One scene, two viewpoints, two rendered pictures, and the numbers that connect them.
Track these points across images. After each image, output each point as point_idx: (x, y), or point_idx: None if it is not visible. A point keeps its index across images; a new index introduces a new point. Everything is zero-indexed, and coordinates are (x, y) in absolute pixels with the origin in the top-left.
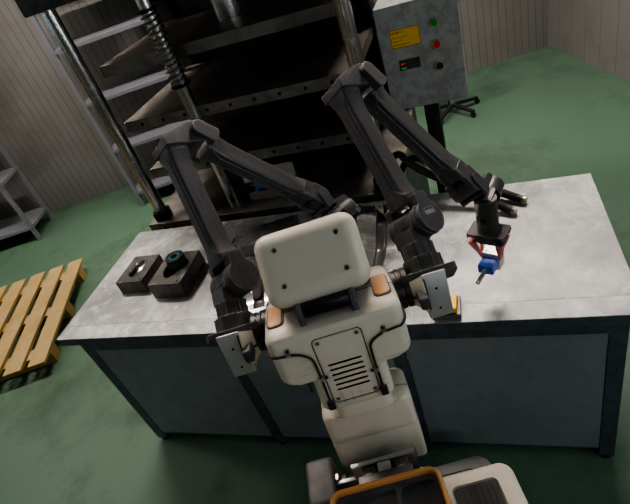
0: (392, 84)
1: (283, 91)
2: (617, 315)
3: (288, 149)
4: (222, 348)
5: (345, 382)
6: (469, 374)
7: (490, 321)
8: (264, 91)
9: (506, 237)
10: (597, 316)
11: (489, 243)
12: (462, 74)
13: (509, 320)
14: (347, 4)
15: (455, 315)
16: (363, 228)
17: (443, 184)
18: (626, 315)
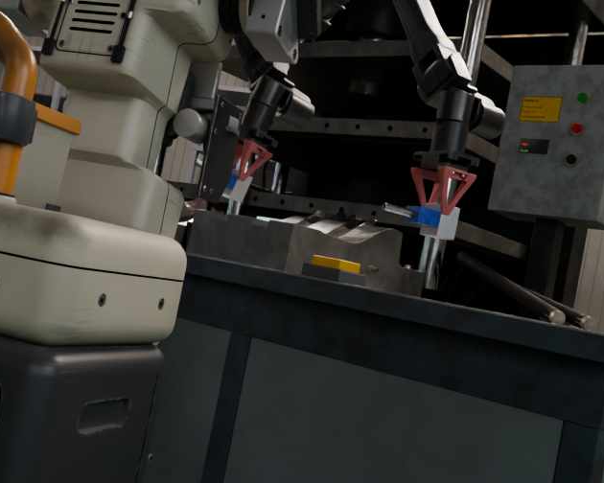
0: (500, 169)
1: (363, 125)
2: (569, 327)
3: (329, 208)
4: None
5: (84, 22)
6: (313, 466)
7: (374, 290)
8: (342, 118)
9: (462, 167)
10: (536, 321)
11: (432, 162)
12: (598, 183)
13: (401, 295)
14: (478, 26)
15: (333, 269)
16: (323, 224)
17: (412, 59)
18: (584, 331)
